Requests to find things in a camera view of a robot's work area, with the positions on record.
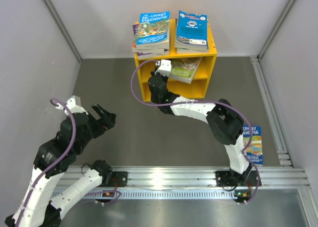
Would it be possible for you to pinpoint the lime 65-Storey Treehouse book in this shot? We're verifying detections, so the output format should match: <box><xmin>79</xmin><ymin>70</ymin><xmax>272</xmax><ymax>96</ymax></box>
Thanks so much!
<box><xmin>169</xmin><ymin>57</ymin><xmax>202</xmax><ymax>84</ymax></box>

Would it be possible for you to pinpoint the light blue 26-Storey Treehouse book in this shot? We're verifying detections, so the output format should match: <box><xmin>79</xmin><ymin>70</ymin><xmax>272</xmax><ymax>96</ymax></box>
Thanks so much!
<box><xmin>135</xmin><ymin>11</ymin><xmax>170</xmax><ymax>50</ymax></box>

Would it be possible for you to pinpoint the blue back-cover book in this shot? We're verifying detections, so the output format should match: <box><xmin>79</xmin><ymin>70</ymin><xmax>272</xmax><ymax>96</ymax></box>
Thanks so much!
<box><xmin>175</xmin><ymin>10</ymin><xmax>208</xmax><ymax>51</ymax></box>

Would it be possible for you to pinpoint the blue 91-Storey Treehouse book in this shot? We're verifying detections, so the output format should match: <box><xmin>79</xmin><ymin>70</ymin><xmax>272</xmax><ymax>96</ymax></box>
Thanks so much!
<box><xmin>243</xmin><ymin>125</ymin><xmax>263</xmax><ymax>166</ymax></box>

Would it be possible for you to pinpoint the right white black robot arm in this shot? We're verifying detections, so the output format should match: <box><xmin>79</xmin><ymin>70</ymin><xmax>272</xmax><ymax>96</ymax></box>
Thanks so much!
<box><xmin>148</xmin><ymin>72</ymin><xmax>252</xmax><ymax>186</ymax></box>

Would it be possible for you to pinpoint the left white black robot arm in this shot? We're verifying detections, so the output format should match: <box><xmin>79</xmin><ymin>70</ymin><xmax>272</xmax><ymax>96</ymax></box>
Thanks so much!
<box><xmin>5</xmin><ymin>98</ymin><xmax>116</xmax><ymax>227</ymax></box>

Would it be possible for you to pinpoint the yellow wooden shelf box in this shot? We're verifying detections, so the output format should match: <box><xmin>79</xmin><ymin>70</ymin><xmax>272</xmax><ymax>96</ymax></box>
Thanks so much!
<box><xmin>136</xmin><ymin>19</ymin><xmax>217</xmax><ymax>102</ymax></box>

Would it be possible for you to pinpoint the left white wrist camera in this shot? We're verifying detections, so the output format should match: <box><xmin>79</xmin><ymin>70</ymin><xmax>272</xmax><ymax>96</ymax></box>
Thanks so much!
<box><xmin>66</xmin><ymin>95</ymin><xmax>88</xmax><ymax>115</ymax></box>

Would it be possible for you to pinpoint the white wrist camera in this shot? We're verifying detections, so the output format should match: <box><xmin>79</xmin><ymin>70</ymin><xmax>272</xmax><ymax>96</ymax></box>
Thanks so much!
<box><xmin>66</xmin><ymin>95</ymin><xmax>88</xmax><ymax>115</ymax></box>
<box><xmin>155</xmin><ymin>59</ymin><xmax>172</xmax><ymax>76</ymax></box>

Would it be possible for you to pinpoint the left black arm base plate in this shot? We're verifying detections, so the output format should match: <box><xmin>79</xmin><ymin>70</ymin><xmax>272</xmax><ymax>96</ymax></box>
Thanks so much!
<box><xmin>104</xmin><ymin>171</ymin><xmax>128</xmax><ymax>188</ymax></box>

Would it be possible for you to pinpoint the aluminium mounting rail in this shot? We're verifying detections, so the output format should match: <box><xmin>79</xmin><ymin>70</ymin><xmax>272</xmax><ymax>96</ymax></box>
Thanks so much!
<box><xmin>57</xmin><ymin>165</ymin><xmax>311</xmax><ymax>188</ymax></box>

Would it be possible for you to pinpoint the slotted grey cable duct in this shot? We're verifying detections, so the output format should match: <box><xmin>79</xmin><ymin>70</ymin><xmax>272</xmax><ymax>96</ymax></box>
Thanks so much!
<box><xmin>80</xmin><ymin>188</ymin><xmax>242</xmax><ymax>200</ymax></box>

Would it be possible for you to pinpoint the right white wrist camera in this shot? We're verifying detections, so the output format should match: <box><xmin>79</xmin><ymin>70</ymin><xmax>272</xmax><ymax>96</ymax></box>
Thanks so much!
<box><xmin>155</xmin><ymin>59</ymin><xmax>172</xmax><ymax>76</ymax></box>

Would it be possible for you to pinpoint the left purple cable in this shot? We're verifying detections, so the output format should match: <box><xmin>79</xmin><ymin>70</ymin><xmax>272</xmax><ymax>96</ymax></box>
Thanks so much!
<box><xmin>14</xmin><ymin>97</ymin><xmax>122</xmax><ymax>227</ymax></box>

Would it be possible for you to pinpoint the purple cable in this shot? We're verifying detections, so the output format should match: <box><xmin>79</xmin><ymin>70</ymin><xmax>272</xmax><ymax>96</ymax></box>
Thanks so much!
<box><xmin>14</xmin><ymin>97</ymin><xmax>122</xmax><ymax>227</ymax></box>
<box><xmin>130</xmin><ymin>59</ymin><xmax>261</xmax><ymax>205</ymax></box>

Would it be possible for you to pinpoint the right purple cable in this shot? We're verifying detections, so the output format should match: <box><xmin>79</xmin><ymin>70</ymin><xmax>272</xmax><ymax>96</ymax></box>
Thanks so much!
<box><xmin>130</xmin><ymin>59</ymin><xmax>261</xmax><ymax>205</ymax></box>

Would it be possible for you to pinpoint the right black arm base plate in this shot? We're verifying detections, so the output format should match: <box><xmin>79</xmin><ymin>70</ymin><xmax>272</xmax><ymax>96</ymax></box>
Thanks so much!
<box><xmin>215</xmin><ymin>170</ymin><xmax>261</xmax><ymax>190</ymax></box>

